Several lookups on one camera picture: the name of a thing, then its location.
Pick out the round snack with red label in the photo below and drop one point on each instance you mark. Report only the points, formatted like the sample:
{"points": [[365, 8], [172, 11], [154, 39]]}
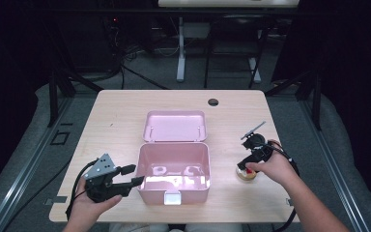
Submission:
{"points": [[248, 175]]}

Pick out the grey metal table bracket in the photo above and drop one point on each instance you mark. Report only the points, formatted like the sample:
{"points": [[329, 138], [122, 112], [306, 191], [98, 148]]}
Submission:
{"points": [[288, 202]]}

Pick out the aluminium floor rail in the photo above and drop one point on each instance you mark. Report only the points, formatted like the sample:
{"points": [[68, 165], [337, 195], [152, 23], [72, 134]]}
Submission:
{"points": [[29, 167], [335, 170]]}

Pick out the pink plastic box with lid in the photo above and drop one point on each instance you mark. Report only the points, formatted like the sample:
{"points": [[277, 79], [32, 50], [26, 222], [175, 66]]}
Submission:
{"points": [[174, 127]]}

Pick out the person's right hand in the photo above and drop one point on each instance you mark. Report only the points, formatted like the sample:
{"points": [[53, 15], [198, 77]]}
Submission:
{"points": [[277, 169]]}

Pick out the dark cabinet with red light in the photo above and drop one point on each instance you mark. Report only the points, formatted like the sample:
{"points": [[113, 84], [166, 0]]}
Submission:
{"points": [[87, 42]]}

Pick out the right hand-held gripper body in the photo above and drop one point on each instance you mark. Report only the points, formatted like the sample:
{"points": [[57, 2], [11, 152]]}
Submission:
{"points": [[259, 146]]}

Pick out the black stool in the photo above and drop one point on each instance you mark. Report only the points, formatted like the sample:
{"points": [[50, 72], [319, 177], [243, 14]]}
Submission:
{"points": [[235, 19]]}

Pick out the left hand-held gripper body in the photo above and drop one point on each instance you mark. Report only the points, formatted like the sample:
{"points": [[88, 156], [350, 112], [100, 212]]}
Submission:
{"points": [[98, 187]]}

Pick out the white desk leg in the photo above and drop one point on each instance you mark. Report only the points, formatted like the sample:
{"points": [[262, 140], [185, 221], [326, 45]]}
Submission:
{"points": [[255, 71], [181, 64]]}

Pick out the white desk top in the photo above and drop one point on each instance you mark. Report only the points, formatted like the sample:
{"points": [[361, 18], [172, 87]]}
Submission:
{"points": [[228, 3]]}

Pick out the dark curtain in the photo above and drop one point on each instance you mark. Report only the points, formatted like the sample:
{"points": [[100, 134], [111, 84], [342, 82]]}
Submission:
{"points": [[3, 80], [357, 80]]}

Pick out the black metal frame stand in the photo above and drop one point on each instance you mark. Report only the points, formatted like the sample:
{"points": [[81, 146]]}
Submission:
{"points": [[316, 100], [53, 96]]}

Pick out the person's left hand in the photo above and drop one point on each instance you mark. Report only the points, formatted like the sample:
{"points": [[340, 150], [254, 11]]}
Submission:
{"points": [[87, 209]]}

